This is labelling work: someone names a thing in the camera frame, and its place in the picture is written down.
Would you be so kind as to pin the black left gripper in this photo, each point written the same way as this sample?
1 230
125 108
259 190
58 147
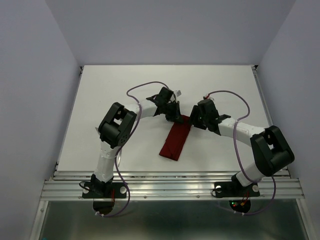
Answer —
176 117

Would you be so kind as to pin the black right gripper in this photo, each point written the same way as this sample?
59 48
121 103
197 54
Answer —
194 112

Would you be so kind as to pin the dark red cloth napkin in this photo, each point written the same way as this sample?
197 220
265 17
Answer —
176 139

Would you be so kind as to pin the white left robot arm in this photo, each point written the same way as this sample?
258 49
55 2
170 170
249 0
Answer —
121 121

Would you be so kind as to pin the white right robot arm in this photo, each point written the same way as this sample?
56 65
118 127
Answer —
242 132

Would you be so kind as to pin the silver metal spoon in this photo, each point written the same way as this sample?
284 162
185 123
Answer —
119 158

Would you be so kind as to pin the aluminium right side rail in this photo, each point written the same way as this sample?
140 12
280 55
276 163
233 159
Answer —
270 120

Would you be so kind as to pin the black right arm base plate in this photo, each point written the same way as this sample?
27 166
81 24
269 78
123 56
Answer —
232 189

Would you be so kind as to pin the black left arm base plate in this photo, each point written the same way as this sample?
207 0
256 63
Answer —
115 190

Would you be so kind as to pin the aluminium front frame rail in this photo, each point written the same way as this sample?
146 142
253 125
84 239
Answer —
162 186

